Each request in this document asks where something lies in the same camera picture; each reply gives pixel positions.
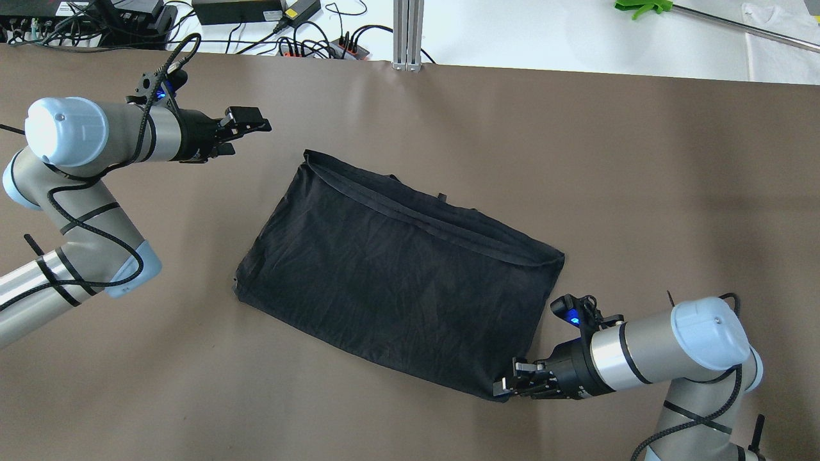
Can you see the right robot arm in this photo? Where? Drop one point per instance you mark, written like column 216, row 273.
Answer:
column 698, row 347

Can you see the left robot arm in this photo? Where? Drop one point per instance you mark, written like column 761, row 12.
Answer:
column 72, row 142

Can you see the aluminium frame post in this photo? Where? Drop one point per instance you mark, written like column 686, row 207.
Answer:
column 407, row 35

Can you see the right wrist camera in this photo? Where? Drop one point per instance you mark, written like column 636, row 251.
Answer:
column 583, row 313

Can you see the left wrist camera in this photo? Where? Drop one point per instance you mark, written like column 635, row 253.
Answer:
column 160, row 88

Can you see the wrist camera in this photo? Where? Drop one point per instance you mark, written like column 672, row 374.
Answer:
column 160, row 88
column 583, row 313

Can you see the green clamp tool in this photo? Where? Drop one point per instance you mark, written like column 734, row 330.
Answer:
column 639, row 8

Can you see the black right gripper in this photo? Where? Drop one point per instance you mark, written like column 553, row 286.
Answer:
column 572, row 369

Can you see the black printed t-shirt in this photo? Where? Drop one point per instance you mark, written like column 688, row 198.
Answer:
column 398, row 277

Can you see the black mini computer box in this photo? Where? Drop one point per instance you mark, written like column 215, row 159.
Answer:
column 107, row 24

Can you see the black power adapter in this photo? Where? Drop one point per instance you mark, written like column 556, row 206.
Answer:
column 236, row 12

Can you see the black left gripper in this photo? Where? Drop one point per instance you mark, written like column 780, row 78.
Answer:
column 194, row 136

